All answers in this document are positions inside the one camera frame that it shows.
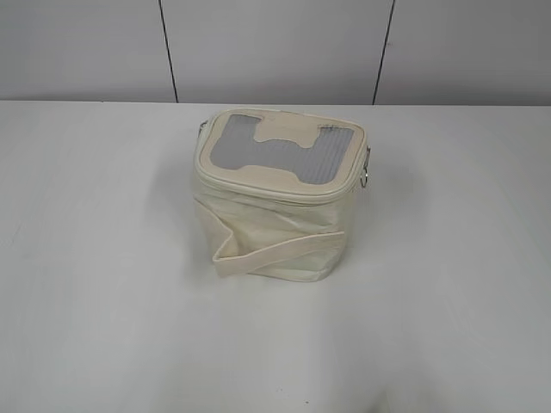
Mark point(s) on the cream zippered bag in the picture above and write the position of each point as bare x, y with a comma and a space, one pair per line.
275, 191

